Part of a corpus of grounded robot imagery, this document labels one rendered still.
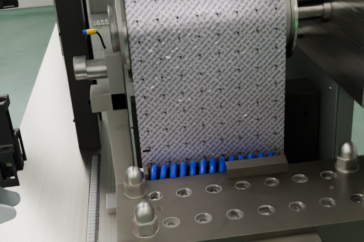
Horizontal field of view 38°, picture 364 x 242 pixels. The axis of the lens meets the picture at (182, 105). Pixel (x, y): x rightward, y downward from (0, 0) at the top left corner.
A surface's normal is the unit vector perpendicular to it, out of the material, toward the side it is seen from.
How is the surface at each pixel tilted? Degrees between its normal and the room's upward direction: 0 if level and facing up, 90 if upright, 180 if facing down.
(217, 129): 90
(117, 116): 90
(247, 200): 0
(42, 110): 0
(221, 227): 0
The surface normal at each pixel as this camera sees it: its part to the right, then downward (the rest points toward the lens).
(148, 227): 0.12, 0.40
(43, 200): -0.06, -0.91
